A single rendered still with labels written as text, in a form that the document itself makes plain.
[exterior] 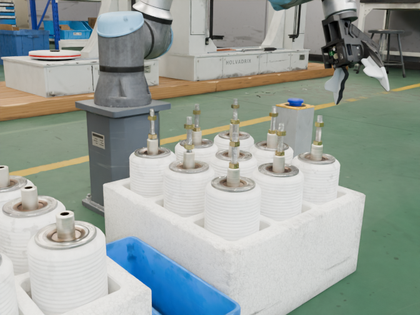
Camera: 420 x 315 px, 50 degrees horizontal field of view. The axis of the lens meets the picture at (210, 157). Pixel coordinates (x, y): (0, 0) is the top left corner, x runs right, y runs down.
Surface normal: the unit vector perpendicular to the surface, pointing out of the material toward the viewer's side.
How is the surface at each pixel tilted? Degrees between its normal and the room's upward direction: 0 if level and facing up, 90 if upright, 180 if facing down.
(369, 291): 0
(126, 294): 0
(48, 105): 90
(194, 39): 90
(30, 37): 92
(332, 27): 69
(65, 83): 90
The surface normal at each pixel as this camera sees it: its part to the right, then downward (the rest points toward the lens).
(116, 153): 0.01, 0.29
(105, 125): -0.70, 0.19
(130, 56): 0.55, 0.26
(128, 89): 0.35, -0.02
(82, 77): 0.71, 0.22
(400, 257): 0.02, -0.96
